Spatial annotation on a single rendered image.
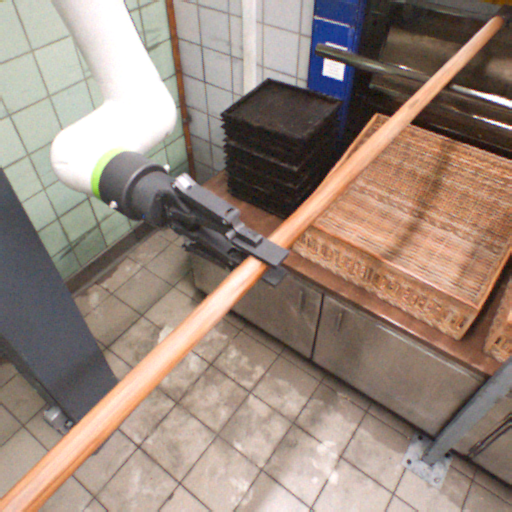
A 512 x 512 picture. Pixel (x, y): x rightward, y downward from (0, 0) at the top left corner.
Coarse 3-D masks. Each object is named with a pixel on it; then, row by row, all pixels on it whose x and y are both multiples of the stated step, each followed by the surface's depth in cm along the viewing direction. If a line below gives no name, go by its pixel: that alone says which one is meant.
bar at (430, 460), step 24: (336, 48) 102; (384, 72) 97; (408, 72) 94; (456, 96) 91; (480, 96) 88; (504, 384) 103; (480, 408) 114; (456, 432) 127; (408, 456) 152; (432, 456) 144; (432, 480) 147
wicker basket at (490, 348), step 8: (504, 296) 125; (504, 304) 118; (496, 312) 123; (504, 312) 111; (496, 320) 117; (504, 320) 105; (496, 328) 111; (504, 328) 105; (488, 336) 117; (496, 336) 108; (504, 336) 107; (488, 344) 112; (496, 344) 116; (504, 344) 109; (488, 352) 114; (496, 352) 112; (504, 352) 110; (504, 360) 112
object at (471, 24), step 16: (400, 0) 121; (416, 0) 121; (400, 16) 123; (416, 16) 121; (432, 16) 118; (448, 16) 116; (464, 16) 114; (480, 16) 114; (464, 32) 116; (496, 32) 112
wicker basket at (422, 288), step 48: (432, 144) 137; (384, 192) 153; (432, 192) 143; (480, 192) 134; (336, 240) 123; (384, 240) 141; (432, 240) 141; (480, 240) 140; (384, 288) 123; (432, 288) 111; (480, 288) 128
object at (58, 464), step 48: (480, 48) 97; (432, 96) 82; (384, 144) 71; (336, 192) 63; (288, 240) 57; (240, 288) 51; (192, 336) 47; (144, 384) 43; (96, 432) 40; (48, 480) 37
